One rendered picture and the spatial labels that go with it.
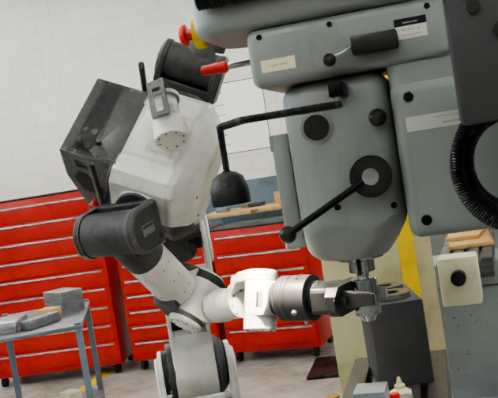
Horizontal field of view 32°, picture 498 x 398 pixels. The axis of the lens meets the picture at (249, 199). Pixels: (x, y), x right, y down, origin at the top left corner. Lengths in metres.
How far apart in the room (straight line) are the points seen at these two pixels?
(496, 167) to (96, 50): 10.16
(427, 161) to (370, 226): 0.15
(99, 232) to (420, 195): 0.65
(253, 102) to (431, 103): 9.38
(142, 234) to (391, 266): 1.76
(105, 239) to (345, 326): 1.81
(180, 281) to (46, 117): 9.87
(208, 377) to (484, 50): 1.22
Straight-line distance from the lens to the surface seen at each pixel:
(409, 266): 3.33
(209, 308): 1.85
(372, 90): 1.47
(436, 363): 2.12
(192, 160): 1.80
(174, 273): 1.84
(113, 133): 1.84
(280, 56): 1.47
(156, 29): 11.17
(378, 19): 1.46
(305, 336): 6.27
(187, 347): 2.14
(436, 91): 1.45
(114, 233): 1.72
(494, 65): 1.20
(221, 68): 1.71
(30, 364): 7.05
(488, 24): 1.20
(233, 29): 1.49
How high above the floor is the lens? 1.52
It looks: 3 degrees down
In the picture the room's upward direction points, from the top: 9 degrees counter-clockwise
